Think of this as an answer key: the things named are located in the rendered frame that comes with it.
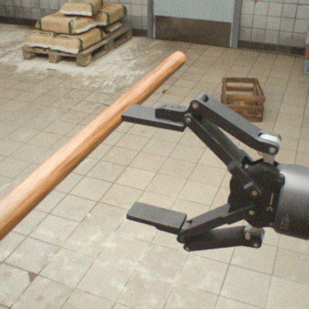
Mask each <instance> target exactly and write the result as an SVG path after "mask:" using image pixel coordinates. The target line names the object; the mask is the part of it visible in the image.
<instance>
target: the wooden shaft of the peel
mask: <svg viewBox="0 0 309 309"><path fill-rule="evenodd" d="M185 60H186V57H185V55H184V53H182V52H174V53H173V54H172V55H170V57H169V58H168V59H166V60H165V61H164V62H162V63H161V64H160V65H159V66H157V68H156V69H154V70H153V71H152V72H150V73H149V74H148V75H147V76H145V77H144V78H143V79H142V80H141V81H140V82H138V83H137V84H136V85H135V86H133V87H132V88H131V89H130V90H129V91H127V93H125V94H123V96H121V97H120V98H119V99H118V100H116V101H115V102H114V103H113V104H112V105H111V106H110V107H108V108H107V109H106V110H105V111H103V112H102V113H101V114H100V115H99V116H98V117H96V118H95V119H94V120H93V121H91V123H90V124H88V125H87V126H86V127H85V128H84V129H82V130H81V131H79V132H78V134H76V135H75V136H74V137H73V138H71V140H69V142H67V143H66V145H63V146H62V147H61V148H60V149H58V150H57V152H56V153H54V154H53V155H52V156H51V157H50V158H49V159H47V160H46V161H45V162H43V163H42V164H41V165H40V166H39V167H38V168H37V169H36V170H35V171H33V172H31V174H30V175H29V176H27V177H26V178H25V179H24V180H23V181H22V182H21V183H19V184H18V185H17V186H16V187H15V188H14V189H13V190H11V191H10V192H9V193H8V194H7V195H6V196H5V197H4V198H3V199H2V200H0V242H1V241H2V239H4V238H5V237H6V236H7V235H8V234H9V232H10V231H13V230H14V229H15V227H16V226H17V225H18V224H19V223H21V222H22V220H23V219H24V218H25V217H26V216H27V215H29V214H30V213H31V212H32V211H33V210H34V209H35V207H36V206H38V205H39V204H40V203H41V202H42V201H43V200H44V199H45V198H46V197H47V196H48V195H49V194H50V193H51V192H52V191H53V190H54V189H55V188H56V187H57V186H58V185H59V184H60V183H61V182H62V181H63V180H64V179H65V178H66V177H67V176H68V175H69V174H70V173H71V172H72V171H73V170H74V169H75V168H77V166H78V165H79V164H80V163H81V162H82V161H84V160H85V159H86V158H87V157H88V156H89V154H90V153H91V152H93V151H94V150H95V149H96V148H97V147H98V146H99V145H100V144H102V143H103V141H104V140H105V139H106V138H107V137H108V136H109V135H111V134H112V133H113V132H114V131H115V130H116V129H117V128H118V127H119V126H120V125H121V124H122V123H123V121H121V114H122V113H123V112H124V111H125V110H126V109H127V108H129V107H130V106H131V105H132V104H135V105H139V106H140V105H141V104H142V103H144V102H145V101H146V100H147V99H148V98H149V97H150V96H151V95H152V94H153V93H155V92H156V91H157V89H158V88H159V87H160V86H162V85H163V84H164V83H165V82H166V81H167V80H169V78H171V76H172V75H173V74H174V73H175V72H176V71H177V70H179V69H180V68H181V67H182V66H183V65H184V64H185Z"/></svg>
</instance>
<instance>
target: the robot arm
mask: <svg viewBox="0 0 309 309"><path fill-rule="evenodd" d="M121 121H124V122H128V123H135V124H139V125H141V124H142V125H146V126H153V127H157V128H163V129H168V130H175V131H178V132H183V131H184V130H185V129H186V127H187V126H188V127H189V129H191V131H193V132H194V134H195V135H196V136H197V137H198V138H199V139H200V140H201V141H202V142H203V143H204V144H206V145H207V146H208V147H209V149H210V150H211V151H212V152H213V153H214V154H215V155H216V156H217V157H218V158H219V159H220V160H221V161H222V162H223V163H224V164H225V165H226V167H227V169H228V172H229V173H230V174H231V175H232V177H231V179H230V194H229V197H228V203H226V204H223V205H222V206H219V207H217V208H215V209H212V210H210V211H207V212H205V213H203V214H202V215H199V216H197V217H194V218H191V219H189V220H187V221H186V219H187V213H184V212H179V211H174V210H169V209H165V208H160V207H157V206H153V205H150V204H146V203H141V202H139V201H136V202H135V203H134V204H133V205H132V207H131V208H130V209H129V211H127V213H126V219H127V220H131V221H135V222H138V223H142V224H148V225H150V226H155V227H156V229H157V230H160V231H164V232H167V233H170V234H173V235H177V242H178V243H180V244H182V243H184V245H183V248H184V250H185V251H186V252H196V251H202V250H210V249H215V248H228V247H235V246H245V247H249V248H256V249H259V248H260V247H261V245H262V241H263V237H264V234H265V230H264V229H263V228H269V227H271V228H272V229H273V230H274V231H275V232H276V233H277V234H279V235H287V236H289V237H294V238H297V239H302V240H309V168H308V167H304V166H298V165H295V164H281V163H279V162H277V161H275V156H276V154H278V152H279V146H280V144H281V136H280V135H279V134H275V133H272V132H268V131H265V130H262V129H260V128H258V127H257V126H256V125H254V124H253V123H251V122H250V121H249V120H247V119H245V118H244V117H242V116H241V115H239V114H237V113H236V112H234V111H233V110H231V109H230V108H229V107H227V106H225V105H224V104H222V103H221V102H220V101H218V100H217V99H214V98H213V97H211V96H210V95H209V94H207V93H205V92H204V91H200V92H198V93H197V94H196V95H195V96H194V97H193V99H192V100H191V102H190V106H188V107H185V106H177V105H173V104H169V103H161V104H159V105H158V106H157V108H151V107H146V106H139V105H135V104H132V105H131V106H130V107H129V108H127V109H126V110H125V111H124V112H123V113H122V114H121ZM218 127H219V128H218ZM220 128H221V129H222V130H224V131H226V132H227V133H229V134H231V135H232V136H233V137H234V138H235V139H237V140H239V141H240V142H242V143H244V145H246V146H249V147H250V148H252V149H255V150H256V152H257V154H258V155H259V156H260V157H263V158H261V159H256V160H254V159H252V158H251V157H250V156H249V155H248V154H247V153H246V152H245V150H243V149H239V148H238V147H237V146H236V145H235V144H234V143H233V142H232V141H231V140H230V139H229V138H228V137H227V136H226V135H225V134H224V133H223V132H222V130H221V129H220ZM241 165H242V166H241ZM242 220H245V221H246V222H248V223H249V225H246V226H231V227H225V228H218V227H220V226H224V225H226V224H227V225H228V226H229V225H232V224H234V223H236V222H238V221H242ZM215 228H216V229H215Z"/></svg>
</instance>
